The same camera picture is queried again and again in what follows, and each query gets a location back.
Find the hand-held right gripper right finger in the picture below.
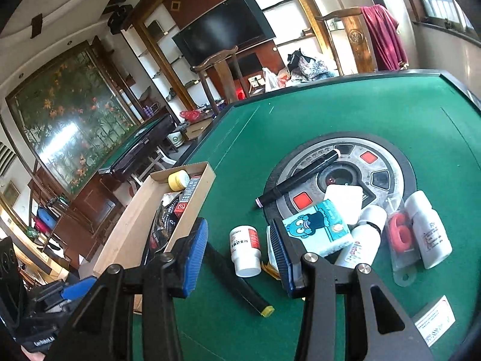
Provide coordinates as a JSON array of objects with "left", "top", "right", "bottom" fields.
[{"left": 271, "top": 218, "right": 438, "bottom": 361}]

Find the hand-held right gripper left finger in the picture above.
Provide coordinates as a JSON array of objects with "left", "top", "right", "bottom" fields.
[{"left": 45, "top": 217, "right": 209, "bottom": 361}]

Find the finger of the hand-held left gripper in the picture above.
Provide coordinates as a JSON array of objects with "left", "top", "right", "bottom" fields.
[{"left": 26, "top": 276, "right": 98, "bottom": 313}]

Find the blue cartoon tissue pack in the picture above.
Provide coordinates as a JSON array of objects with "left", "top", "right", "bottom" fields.
[{"left": 282, "top": 199, "right": 354, "bottom": 258}]

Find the black tube with yellow ends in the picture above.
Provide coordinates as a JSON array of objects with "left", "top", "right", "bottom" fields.
[{"left": 203, "top": 242, "right": 275, "bottom": 317}]

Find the long cardboard box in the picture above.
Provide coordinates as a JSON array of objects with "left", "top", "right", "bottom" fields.
[{"left": 92, "top": 162, "right": 216, "bottom": 301}]

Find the white bottle with black band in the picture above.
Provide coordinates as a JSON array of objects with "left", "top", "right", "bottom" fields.
[{"left": 334, "top": 205, "right": 388, "bottom": 269}]

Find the black marker pen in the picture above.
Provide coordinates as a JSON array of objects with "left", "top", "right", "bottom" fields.
[{"left": 255, "top": 150, "right": 342, "bottom": 209}]

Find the clear pack with red ring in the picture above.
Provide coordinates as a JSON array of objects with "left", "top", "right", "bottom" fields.
[{"left": 385, "top": 197, "right": 423, "bottom": 286}]

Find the large white medicine bottle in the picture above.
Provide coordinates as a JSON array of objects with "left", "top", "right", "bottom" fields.
[{"left": 404, "top": 191, "right": 453, "bottom": 269}]

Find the gold foil wrapper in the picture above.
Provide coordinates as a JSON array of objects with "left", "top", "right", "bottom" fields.
[{"left": 261, "top": 261, "right": 280, "bottom": 281}]

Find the black snack packet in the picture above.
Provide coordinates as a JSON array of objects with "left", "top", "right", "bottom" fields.
[{"left": 148, "top": 192, "right": 185, "bottom": 252}]

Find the small red printed carton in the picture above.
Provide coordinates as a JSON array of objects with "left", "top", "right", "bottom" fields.
[{"left": 172, "top": 175, "right": 207, "bottom": 219}]

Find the blue plastic case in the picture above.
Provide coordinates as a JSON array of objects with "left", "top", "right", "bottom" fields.
[{"left": 34, "top": 207, "right": 63, "bottom": 234}]

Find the yellow round jar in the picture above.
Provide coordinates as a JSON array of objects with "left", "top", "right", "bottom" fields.
[{"left": 167, "top": 171, "right": 190, "bottom": 192}]

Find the dark wooden sideboard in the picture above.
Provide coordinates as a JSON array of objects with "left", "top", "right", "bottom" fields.
[{"left": 30, "top": 165, "right": 124, "bottom": 271}]

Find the white square box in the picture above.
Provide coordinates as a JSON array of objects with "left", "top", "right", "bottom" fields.
[{"left": 323, "top": 184, "right": 365, "bottom": 226}]

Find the white bucket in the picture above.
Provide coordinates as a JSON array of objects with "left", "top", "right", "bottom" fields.
[{"left": 166, "top": 130, "right": 185, "bottom": 149}]

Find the dark mahjong table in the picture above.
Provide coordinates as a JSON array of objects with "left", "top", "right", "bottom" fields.
[{"left": 98, "top": 113, "right": 177, "bottom": 181}]

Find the round mahjong table control panel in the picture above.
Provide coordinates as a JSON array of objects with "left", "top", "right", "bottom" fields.
[{"left": 263, "top": 131, "right": 417, "bottom": 234}]

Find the white plastic bag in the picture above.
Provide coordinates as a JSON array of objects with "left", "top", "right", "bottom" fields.
[{"left": 262, "top": 67, "right": 290, "bottom": 93}]

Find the plain wooden chair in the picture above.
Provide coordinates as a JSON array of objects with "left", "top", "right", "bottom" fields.
[{"left": 191, "top": 45, "right": 252, "bottom": 117}]

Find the pile of bags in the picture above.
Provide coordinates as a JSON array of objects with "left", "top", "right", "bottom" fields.
[{"left": 286, "top": 48, "right": 341, "bottom": 82}]

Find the carved wooden chair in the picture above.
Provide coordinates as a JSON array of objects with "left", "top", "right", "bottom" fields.
[{"left": 315, "top": 5, "right": 380, "bottom": 76}]

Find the black flat television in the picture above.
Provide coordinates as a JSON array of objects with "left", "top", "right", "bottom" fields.
[{"left": 172, "top": 0, "right": 277, "bottom": 67}]

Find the red cloth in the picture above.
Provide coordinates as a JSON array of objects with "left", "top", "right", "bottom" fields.
[{"left": 361, "top": 4, "right": 409, "bottom": 71}]

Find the flower wall mural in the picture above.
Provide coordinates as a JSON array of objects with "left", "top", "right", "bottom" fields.
[{"left": 5, "top": 41, "right": 141, "bottom": 196}]

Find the wooden wall shelf unit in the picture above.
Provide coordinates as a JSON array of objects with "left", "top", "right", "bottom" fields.
[{"left": 120, "top": 0, "right": 361, "bottom": 121}]

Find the window frame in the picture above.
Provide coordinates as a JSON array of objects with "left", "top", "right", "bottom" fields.
[{"left": 408, "top": 0, "right": 476, "bottom": 34}]

